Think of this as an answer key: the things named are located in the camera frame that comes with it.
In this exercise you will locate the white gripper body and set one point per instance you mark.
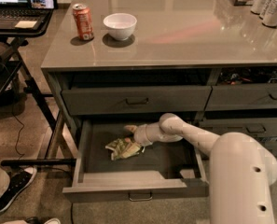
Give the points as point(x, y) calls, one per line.
point(141, 134)

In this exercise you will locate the green jalapeno chip bag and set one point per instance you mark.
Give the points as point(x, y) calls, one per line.
point(122, 150)

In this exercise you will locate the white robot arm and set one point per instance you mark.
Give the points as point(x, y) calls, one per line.
point(241, 171)

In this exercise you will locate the grey top left drawer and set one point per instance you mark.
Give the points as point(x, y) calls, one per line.
point(122, 100)

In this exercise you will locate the open grey middle drawer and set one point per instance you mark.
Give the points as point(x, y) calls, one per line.
point(163, 171)

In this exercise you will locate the grey middle right drawer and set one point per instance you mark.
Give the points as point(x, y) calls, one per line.
point(261, 127)

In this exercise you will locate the grey top right drawer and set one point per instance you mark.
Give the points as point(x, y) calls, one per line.
point(243, 97)

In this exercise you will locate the grey bottom right drawer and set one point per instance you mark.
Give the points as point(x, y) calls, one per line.
point(276, 146)

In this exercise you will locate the white ceramic bowl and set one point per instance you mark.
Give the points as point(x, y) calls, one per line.
point(120, 25)

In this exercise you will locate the black white sneaker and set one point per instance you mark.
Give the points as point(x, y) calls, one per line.
point(17, 184)

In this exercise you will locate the orange soda can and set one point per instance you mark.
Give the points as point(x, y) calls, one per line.
point(83, 21)

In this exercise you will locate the yellow sticky note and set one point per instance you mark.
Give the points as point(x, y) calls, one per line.
point(25, 24)

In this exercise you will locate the black smartphone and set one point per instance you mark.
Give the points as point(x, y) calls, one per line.
point(43, 4)

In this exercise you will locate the open laptop computer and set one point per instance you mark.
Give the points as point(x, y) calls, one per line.
point(13, 11)

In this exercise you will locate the white can front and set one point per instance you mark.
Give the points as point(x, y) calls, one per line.
point(270, 17)

